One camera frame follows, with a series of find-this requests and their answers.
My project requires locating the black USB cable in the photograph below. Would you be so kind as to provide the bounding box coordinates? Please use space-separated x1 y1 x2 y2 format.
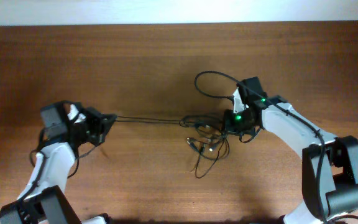
178 114 231 180

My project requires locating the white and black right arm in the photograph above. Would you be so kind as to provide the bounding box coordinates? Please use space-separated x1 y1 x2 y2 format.
224 77 358 223

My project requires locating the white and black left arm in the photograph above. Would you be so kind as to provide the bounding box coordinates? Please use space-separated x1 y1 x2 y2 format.
0 100 117 223

